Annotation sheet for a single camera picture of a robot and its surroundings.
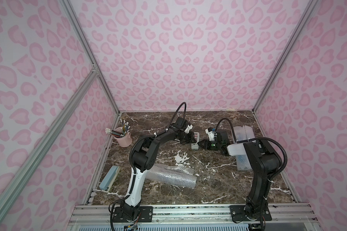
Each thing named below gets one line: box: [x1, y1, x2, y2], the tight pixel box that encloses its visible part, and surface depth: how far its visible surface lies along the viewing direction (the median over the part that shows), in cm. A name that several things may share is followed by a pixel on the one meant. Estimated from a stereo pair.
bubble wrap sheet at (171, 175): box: [145, 163, 198, 190], surface depth 83 cm
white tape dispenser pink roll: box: [190, 131, 200, 150], surface depth 99 cm
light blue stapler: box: [99, 165, 121, 193], surface depth 84 cm
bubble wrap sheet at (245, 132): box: [238, 125, 256, 142], surface depth 102 cm
